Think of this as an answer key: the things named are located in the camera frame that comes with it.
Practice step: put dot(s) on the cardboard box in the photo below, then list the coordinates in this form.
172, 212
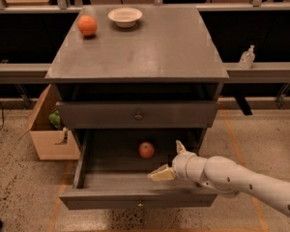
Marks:
50, 143

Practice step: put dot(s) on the orange fruit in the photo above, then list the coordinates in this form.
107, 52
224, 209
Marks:
87, 26

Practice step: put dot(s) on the red apple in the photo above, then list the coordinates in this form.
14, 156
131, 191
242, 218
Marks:
146, 150

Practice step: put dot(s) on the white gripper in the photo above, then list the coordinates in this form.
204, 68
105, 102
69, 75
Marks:
181, 163

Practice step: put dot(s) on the closed grey top drawer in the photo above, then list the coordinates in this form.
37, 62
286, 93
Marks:
137, 114

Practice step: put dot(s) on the open grey middle drawer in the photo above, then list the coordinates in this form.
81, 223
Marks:
110, 174

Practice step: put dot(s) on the grey wooden drawer cabinet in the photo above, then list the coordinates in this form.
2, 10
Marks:
167, 56

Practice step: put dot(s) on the white ceramic bowl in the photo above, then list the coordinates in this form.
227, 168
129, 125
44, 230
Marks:
125, 17

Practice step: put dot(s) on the clear sanitizer pump bottle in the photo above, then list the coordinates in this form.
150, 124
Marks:
247, 58

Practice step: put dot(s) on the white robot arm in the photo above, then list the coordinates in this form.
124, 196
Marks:
225, 177

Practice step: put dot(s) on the grey metal railing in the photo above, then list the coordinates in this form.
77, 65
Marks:
272, 72

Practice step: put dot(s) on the green object in box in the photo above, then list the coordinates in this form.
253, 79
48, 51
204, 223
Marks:
55, 120

